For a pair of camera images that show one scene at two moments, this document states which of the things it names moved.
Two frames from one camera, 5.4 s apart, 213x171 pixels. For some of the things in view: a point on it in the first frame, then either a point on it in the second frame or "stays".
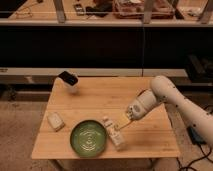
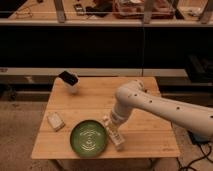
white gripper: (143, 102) to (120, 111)
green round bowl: (88, 138) stays
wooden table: (105, 101) stays
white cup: (72, 88) stays
